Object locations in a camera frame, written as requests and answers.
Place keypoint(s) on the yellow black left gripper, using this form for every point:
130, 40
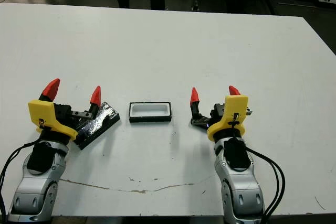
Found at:
43, 115

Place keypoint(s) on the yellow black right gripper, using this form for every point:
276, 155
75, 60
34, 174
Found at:
235, 111

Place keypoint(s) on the glossy black box lid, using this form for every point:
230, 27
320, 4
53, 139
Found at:
103, 121

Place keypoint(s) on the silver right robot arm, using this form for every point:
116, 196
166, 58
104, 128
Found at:
241, 190

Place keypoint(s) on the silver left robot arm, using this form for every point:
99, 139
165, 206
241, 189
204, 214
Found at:
39, 187

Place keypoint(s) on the black box with white liner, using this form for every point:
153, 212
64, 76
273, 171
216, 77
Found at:
149, 110

